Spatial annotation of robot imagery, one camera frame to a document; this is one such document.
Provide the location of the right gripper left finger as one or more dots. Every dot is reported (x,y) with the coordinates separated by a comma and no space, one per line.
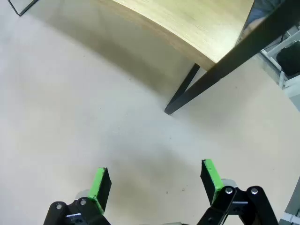
(99,187)

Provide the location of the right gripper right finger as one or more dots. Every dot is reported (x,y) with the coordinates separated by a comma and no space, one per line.
(212,178)

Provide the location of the white table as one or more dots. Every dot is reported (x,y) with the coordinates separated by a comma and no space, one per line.
(273,52)

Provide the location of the black bag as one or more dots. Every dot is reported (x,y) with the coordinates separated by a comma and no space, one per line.
(289,61)

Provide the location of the black-framed grey panel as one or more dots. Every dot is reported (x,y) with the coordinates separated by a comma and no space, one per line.
(22,4)

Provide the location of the wood shelf with black frame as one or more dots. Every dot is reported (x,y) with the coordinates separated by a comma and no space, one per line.
(192,25)

